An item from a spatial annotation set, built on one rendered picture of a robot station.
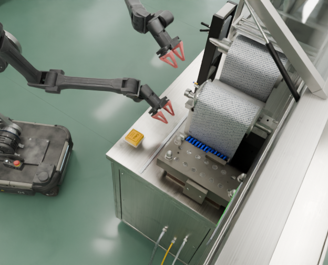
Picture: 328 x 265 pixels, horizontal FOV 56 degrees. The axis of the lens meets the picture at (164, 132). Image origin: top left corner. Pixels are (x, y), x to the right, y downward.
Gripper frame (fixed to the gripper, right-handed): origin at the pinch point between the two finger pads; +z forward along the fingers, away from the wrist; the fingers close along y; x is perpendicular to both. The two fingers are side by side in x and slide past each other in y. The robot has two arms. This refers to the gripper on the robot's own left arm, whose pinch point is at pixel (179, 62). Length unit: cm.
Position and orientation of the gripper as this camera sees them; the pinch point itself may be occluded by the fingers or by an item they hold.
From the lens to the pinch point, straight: 132.1
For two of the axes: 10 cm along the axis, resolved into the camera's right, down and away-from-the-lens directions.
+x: 6.1, -1.5, -7.8
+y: -5.4, 6.4, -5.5
